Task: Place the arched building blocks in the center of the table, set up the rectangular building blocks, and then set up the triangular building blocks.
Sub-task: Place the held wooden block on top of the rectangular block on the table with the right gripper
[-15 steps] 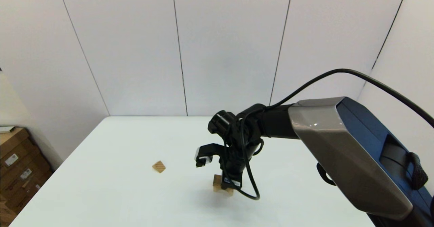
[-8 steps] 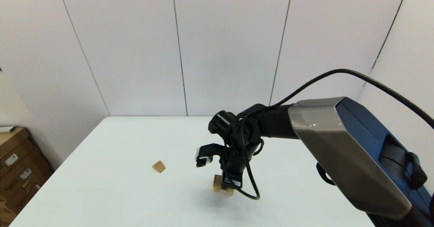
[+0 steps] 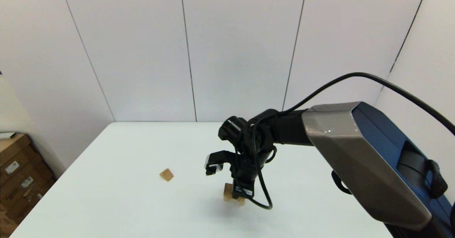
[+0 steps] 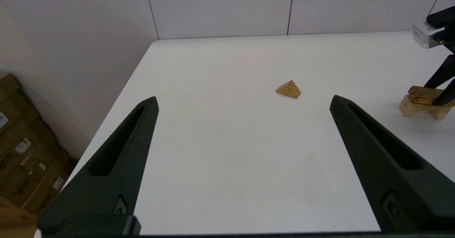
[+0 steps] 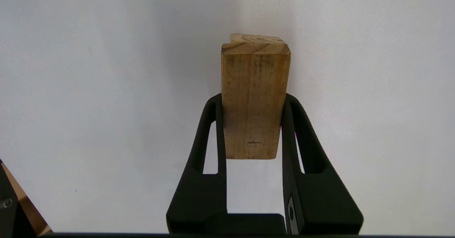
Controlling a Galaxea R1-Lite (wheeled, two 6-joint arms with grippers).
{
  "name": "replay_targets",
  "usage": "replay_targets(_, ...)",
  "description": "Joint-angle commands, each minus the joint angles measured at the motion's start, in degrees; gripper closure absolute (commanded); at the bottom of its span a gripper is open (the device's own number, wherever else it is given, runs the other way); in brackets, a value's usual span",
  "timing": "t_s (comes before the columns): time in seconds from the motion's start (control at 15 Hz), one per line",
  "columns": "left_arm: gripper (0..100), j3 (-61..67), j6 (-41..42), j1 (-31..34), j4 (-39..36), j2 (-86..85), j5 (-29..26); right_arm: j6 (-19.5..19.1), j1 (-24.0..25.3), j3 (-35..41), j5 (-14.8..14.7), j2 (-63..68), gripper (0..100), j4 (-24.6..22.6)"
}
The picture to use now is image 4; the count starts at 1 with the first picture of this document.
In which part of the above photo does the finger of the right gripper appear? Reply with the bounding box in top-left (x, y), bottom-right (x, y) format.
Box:
top-left (432, 89), bottom-right (455, 107)
top-left (424, 55), bottom-right (455, 88)

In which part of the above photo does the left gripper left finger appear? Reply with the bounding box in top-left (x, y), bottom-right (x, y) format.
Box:
top-left (37, 96), bottom-right (159, 236)

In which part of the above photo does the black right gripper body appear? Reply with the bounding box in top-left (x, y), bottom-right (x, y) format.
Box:
top-left (427, 6), bottom-right (455, 53)

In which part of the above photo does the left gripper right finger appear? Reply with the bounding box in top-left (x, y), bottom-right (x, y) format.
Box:
top-left (330, 95), bottom-right (455, 232)

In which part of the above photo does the rectangular wooden building block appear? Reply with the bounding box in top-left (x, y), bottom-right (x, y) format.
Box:
top-left (408, 86), bottom-right (455, 108)

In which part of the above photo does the arched wooden building block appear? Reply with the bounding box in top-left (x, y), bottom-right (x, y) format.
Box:
top-left (399, 92), bottom-right (452, 121)

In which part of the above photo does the triangular wooden building block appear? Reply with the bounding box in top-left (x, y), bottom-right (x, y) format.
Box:
top-left (275, 80), bottom-right (301, 99)

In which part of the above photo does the brown cardboard box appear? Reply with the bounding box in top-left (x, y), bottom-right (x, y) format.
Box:
top-left (0, 206), bottom-right (39, 238)
top-left (0, 74), bottom-right (39, 149)
top-left (0, 124), bottom-right (76, 217)

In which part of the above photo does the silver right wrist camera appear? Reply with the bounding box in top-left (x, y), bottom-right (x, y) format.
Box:
top-left (412, 20), bottom-right (445, 49)

